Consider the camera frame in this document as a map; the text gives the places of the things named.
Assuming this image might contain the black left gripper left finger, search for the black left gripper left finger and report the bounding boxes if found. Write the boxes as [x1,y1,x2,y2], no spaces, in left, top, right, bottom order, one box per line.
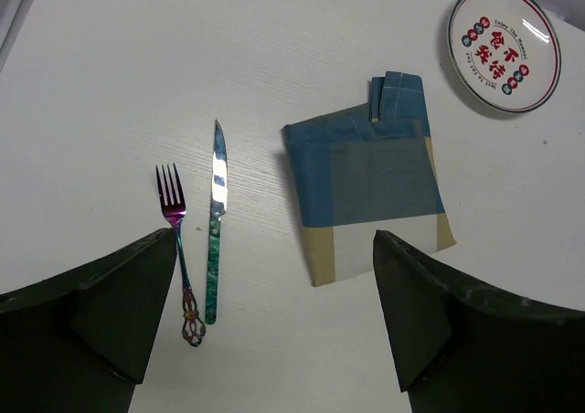
[1,228,176,412]

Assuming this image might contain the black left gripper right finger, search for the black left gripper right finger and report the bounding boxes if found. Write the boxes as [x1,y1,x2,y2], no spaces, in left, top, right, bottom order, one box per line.
[373,230,584,412]

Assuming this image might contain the iridescent metal fork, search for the iridescent metal fork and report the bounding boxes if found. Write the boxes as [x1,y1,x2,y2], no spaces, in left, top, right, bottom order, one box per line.
[155,164,206,347]

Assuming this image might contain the blue beige checked placemat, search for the blue beige checked placemat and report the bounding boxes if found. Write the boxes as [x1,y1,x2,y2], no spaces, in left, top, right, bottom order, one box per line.
[282,71,456,287]

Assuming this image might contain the green handled table knife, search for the green handled table knife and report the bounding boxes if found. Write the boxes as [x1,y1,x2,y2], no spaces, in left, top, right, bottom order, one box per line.
[205,120,228,324]

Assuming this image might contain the white plate red lettering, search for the white plate red lettering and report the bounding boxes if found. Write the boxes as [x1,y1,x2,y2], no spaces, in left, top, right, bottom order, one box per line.
[447,0,562,114]

